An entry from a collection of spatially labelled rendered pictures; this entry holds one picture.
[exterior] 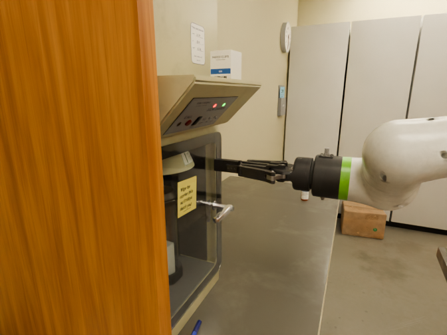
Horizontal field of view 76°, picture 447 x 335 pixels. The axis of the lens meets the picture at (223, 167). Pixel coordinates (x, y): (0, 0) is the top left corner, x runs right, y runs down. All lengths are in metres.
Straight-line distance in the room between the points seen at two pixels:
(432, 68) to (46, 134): 3.37
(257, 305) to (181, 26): 0.69
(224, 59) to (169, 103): 0.23
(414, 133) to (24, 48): 0.57
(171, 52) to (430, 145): 0.45
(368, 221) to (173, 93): 3.07
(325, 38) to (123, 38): 3.23
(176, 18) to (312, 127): 3.02
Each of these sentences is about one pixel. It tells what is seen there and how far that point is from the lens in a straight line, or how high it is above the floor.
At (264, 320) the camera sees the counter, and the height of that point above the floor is 0.94.
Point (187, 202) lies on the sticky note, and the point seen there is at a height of 1.26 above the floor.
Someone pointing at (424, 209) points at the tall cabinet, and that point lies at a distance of 3.76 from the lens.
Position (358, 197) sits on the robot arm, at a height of 1.29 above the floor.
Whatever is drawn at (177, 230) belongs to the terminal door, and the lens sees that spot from 0.62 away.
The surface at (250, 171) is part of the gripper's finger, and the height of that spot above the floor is 1.31.
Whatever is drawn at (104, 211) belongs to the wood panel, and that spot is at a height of 1.32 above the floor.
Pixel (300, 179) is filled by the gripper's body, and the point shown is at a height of 1.31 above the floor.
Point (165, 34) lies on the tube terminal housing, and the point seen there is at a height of 1.59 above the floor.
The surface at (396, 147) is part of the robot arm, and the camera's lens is 0.49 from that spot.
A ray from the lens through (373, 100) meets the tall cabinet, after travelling 3.48.
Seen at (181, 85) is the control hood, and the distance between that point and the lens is 0.43.
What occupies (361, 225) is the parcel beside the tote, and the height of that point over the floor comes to 0.13.
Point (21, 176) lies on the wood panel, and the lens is 0.59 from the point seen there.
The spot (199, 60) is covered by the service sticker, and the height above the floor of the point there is 1.55.
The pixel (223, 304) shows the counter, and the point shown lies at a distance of 0.85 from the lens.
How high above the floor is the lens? 1.49
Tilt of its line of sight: 15 degrees down
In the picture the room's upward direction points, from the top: straight up
